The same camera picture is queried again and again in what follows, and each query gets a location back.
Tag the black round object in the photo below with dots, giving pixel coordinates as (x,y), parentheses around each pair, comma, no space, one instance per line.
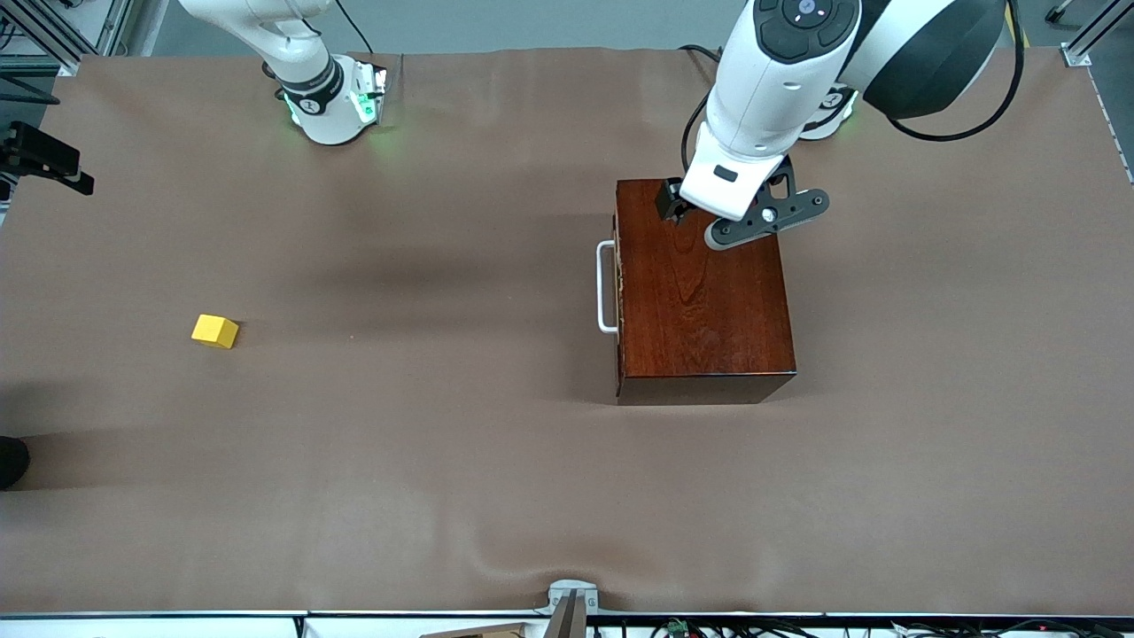
(9,462)

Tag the yellow wooden block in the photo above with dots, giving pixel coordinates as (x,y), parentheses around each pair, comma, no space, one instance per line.
(215,332)

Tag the aluminium profile with bracket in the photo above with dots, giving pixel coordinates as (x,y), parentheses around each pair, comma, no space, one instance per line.
(1076,55)

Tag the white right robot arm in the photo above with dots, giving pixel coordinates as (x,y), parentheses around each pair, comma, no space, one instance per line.
(323,115)

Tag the brown table cover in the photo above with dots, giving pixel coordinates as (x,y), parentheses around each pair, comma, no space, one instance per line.
(443,443)

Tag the grey metal bracket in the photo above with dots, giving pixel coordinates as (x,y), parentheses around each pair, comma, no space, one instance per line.
(573,611)

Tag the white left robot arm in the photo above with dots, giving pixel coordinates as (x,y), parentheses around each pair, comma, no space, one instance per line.
(762,97)

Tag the dark brown wooden cabinet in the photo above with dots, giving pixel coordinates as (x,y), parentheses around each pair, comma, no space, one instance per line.
(709,310)

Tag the tan cardboard piece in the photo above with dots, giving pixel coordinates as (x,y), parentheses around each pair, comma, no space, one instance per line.
(492,633)

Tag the aluminium frame profiles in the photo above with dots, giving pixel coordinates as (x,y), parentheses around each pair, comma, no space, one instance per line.
(120,18)

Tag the yellow floor tape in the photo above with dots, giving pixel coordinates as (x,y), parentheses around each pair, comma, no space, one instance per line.
(1022,37)

